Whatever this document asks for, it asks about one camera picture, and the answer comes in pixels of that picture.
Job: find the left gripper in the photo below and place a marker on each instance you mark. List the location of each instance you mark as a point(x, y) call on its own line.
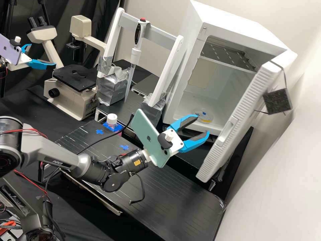
point(25, 59)

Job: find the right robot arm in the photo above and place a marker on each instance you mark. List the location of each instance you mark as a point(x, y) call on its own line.
point(52, 153)

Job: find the white incubator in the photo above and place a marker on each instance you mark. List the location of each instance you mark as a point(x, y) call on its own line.
point(225, 23)

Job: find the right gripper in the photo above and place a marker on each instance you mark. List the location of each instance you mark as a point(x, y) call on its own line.
point(177, 143)

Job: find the cream microscope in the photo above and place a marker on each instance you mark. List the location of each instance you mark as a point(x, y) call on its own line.
point(71, 96)

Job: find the petri dish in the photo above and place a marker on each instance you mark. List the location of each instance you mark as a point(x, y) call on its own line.
point(204, 116)

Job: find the incubator door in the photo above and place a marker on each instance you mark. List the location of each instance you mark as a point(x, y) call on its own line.
point(238, 120)

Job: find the left wrist camera phone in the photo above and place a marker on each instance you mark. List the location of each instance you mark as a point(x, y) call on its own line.
point(8, 49)

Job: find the pipette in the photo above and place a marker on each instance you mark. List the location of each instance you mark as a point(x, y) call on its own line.
point(137, 35)

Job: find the right wrist camera phone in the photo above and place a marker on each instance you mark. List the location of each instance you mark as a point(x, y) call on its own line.
point(146, 135)

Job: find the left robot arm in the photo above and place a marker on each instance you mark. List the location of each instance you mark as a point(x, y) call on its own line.
point(2, 69)

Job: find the blue bottle holder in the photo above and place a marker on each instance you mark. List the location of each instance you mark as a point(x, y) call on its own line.
point(115, 128)

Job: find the small bottle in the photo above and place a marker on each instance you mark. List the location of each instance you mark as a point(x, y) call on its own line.
point(112, 119)

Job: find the wrist camera phone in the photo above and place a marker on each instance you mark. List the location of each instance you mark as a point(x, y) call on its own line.
point(146, 135)
point(8, 49)

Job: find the white pipette stand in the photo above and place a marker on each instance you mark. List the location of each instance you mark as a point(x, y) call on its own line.
point(160, 34)

